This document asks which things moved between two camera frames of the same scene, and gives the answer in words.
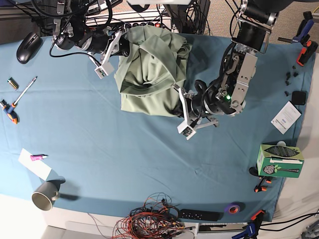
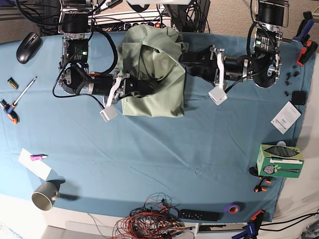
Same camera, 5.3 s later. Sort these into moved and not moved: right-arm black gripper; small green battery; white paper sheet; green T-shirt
Moved: right-arm black gripper
Not moved: green T-shirt; white paper sheet; small green battery
